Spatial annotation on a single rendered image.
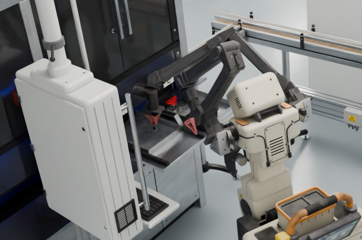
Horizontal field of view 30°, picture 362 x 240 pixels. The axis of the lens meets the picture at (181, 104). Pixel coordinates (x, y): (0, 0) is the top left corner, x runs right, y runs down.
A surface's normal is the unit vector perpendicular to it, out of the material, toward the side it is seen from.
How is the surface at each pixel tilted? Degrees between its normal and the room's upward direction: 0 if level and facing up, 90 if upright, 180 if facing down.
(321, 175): 0
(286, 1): 0
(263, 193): 82
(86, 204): 90
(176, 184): 90
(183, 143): 0
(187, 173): 90
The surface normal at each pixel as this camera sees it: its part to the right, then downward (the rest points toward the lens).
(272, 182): 0.43, 0.28
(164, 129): -0.11, -0.86
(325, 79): -0.64, 0.45
